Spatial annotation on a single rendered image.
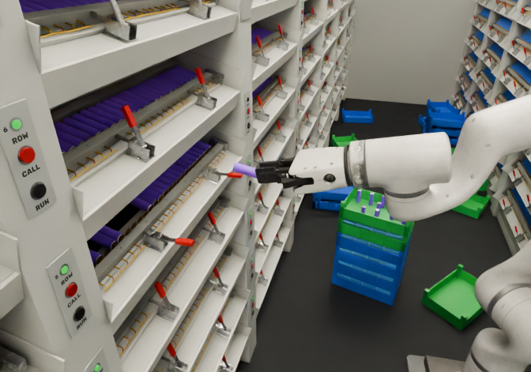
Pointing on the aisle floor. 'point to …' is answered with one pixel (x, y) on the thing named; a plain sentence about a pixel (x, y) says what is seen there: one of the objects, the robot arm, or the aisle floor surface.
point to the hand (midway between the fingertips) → (269, 171)
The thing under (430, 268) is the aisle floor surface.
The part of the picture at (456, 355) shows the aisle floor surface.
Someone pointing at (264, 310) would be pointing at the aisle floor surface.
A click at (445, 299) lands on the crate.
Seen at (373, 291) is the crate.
